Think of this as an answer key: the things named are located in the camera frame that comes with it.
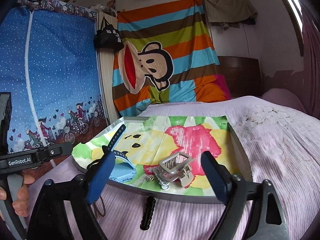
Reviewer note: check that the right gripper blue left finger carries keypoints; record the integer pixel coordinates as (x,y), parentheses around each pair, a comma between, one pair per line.
(98,175)

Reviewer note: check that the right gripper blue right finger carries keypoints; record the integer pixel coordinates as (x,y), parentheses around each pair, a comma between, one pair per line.
(218,176)

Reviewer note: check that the blue smart watch band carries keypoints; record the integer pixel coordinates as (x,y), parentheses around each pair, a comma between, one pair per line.
(124,170)

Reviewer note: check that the brown hair tie yellow bead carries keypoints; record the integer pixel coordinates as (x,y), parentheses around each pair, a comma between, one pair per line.
(99,208)

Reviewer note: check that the silver claw hair clip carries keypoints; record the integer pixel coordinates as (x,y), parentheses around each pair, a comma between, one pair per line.
(175,167)

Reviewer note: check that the person's left hand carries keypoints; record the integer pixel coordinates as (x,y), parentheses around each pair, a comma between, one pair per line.
(22,203)

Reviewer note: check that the grey metal tray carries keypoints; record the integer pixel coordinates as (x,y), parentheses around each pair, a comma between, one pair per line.
(241,158)

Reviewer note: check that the small gold ornament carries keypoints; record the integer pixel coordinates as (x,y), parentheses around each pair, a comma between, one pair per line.
(149,178)

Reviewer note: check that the colourful flower paper liner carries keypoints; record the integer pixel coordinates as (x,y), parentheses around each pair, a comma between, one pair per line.
(148,140)

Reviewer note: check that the pink striped bed sheet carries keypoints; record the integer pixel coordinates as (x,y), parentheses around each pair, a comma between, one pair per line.
(281,144)

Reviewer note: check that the pink pillow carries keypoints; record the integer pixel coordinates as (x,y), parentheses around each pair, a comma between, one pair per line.
(285,98)

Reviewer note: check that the blue bicycle print wardrobe cover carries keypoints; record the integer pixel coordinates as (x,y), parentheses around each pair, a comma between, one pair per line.
(50,67)

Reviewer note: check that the dark wooden headboard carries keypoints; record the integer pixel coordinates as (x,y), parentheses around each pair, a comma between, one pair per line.
(242,75)

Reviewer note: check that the beige wooden cabinet side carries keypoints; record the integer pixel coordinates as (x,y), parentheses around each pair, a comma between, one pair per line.
(105,66)

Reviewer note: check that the striped monkey print blanket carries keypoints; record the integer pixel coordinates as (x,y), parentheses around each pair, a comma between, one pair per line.
(168,56)

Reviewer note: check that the black hanging bag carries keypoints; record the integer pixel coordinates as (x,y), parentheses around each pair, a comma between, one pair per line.
(107,37)

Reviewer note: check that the olive cloth hanging on wall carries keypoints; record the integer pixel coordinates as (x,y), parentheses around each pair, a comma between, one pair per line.
(230,13)

